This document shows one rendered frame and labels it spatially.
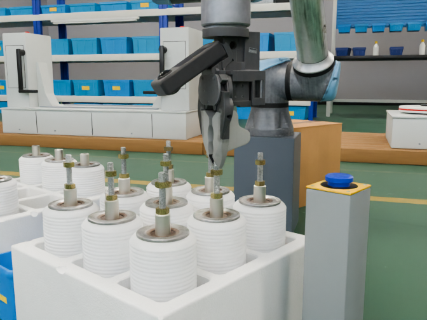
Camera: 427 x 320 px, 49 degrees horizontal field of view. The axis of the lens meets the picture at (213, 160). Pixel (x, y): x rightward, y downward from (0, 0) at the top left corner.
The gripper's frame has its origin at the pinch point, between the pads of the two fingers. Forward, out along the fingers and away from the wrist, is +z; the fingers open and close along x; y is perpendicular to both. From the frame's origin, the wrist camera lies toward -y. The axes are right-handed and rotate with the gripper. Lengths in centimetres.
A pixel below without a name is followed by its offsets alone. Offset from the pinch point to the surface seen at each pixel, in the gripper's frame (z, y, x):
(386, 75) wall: -20, 638, 566
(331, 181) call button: 2.0, 12.1, -13.6
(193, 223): 9.6, -3.9, -0.7
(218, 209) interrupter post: 7.9, 0.3, -1.1
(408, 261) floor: 34, 65, 16
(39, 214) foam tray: 16.9, -22.2, 41.4
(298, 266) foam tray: 19.9, 15.7, -2.1
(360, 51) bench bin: -47, 405, 390
